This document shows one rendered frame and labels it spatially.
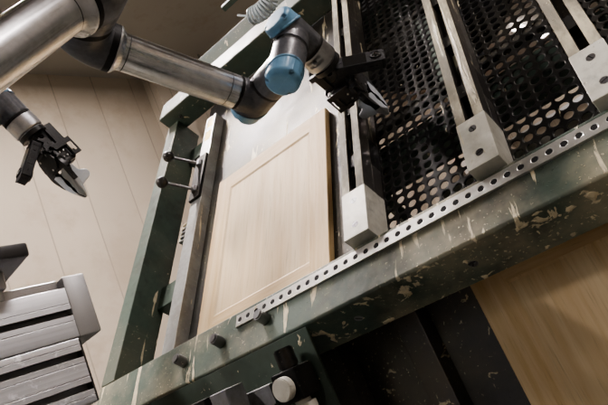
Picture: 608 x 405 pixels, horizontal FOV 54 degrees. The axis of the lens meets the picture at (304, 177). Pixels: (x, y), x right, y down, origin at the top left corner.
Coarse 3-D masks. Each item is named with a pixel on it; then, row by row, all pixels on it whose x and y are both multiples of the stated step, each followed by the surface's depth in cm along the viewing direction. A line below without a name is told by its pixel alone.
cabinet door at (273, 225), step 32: (320, 128) 161; (256, 160) 178; (288, 160) 165; (320, 160) 152; (224, 192) 181; (256, 192) 168; (288, 192) 156; (320, 192) 144; (224, 224) 170; (256, 224) 158; (288, 224) 147; (320, 224) 137; (224, 256) 161; (256, 256) 150; (288, 256) 140; (320, 256) 131; (224, 288) 152; (256, 288) 142
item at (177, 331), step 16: (208, 128) 213; (208, 144) 205; (208, 160) 198; (208, 176) 194; (208, 192) 190; (192, 208) 186; (208, 208) 186; (192, 224) 179; (192, 240) 174; (192, 256) 170; (192, 272) 167; (176, 288) 164; (192, 288) 164; (176, 304) 160; (192, 304) 161; (176, 320) 155; (176, 336) 151
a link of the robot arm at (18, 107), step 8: (0, 96) 149; (8, 96) 150; (0, 104) 149; (8, 104) 149; (16, 104) 150; (0, 112) 149; (8, 112) 149; (16, 112) 150; (0, 120) 149; (8, 120) 149
